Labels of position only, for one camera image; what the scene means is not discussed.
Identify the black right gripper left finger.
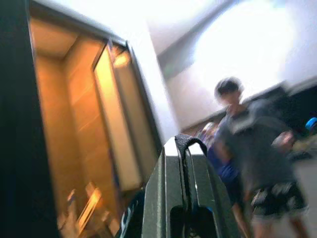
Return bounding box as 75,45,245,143
142,135,189,238

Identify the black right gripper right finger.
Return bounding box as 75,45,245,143
184,138,239,238

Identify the person in blue shirt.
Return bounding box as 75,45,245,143
202,121,245,206

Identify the person in grey t-shirt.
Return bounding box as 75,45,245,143
214,77,310,238

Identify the lit wooden wardrobe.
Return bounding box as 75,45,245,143
28,16,164,238

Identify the blue round object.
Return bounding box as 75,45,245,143
305,117,317,131

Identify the black low cabinet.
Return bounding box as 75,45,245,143
269,83,317,161

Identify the dark wardrobe door panel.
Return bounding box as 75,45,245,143
0,0,61,238

